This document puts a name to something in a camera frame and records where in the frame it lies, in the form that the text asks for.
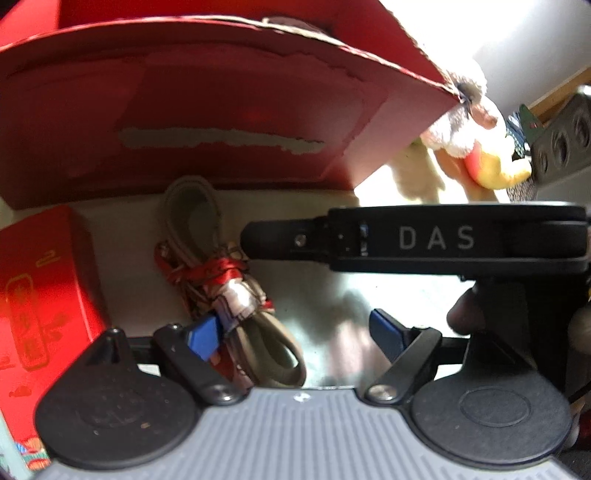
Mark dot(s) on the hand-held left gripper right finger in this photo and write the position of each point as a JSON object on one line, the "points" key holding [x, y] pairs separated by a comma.
{"points": [[388, 332]]}

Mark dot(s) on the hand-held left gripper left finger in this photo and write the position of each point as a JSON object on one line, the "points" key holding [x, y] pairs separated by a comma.
{"points": [[205, 334]]}

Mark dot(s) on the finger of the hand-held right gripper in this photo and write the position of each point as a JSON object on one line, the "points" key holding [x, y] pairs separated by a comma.
{"points": [[277, 237]]}

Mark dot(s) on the red cardboard box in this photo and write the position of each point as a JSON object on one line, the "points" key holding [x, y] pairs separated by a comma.
{"points": [[184, 92]]}

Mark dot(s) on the person's right hand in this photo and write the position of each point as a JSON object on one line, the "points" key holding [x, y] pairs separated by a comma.
{"points": [[464, 314]]}

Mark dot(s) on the yellow orange plush toy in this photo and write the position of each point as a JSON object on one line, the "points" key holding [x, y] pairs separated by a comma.
{"points": [[489, 170]]}

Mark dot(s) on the white plush toy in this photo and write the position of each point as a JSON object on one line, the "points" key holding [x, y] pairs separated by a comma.
{"points": [[461, 134]]}

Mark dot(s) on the dotted blue fabric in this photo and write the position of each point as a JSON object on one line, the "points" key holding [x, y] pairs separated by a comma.
{"points": [[519, 138]]}

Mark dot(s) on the grey block with round holes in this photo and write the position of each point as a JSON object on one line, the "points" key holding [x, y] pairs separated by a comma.
{"points": [[561, 143]]}

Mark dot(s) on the red gold-printed gift box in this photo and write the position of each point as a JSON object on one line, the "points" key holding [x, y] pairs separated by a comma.
{"points": [[46, 277]]}

